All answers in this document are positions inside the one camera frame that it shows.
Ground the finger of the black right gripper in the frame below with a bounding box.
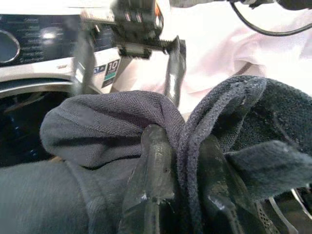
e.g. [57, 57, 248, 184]
[77, 25, 96, 93]
[165, 35, 188, 108]

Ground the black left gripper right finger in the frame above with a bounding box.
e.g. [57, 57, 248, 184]
[199, 135, 254, 234]

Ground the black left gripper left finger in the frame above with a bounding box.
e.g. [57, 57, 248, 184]
[119, 124, 176, 234]

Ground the black knit garment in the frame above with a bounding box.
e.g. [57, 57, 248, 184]
[0, 75, 312, 234]

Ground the white washing machine black panel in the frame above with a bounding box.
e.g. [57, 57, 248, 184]
[0, 13, 122, 169]

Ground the ten year warranty sticker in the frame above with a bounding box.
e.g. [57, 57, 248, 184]
[101, 58, 120, 89]

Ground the black washer dial knob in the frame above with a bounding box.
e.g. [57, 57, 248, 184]
[0, 29, 21, 64]

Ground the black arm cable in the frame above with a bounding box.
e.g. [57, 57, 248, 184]
[229, 0, 312, 37]

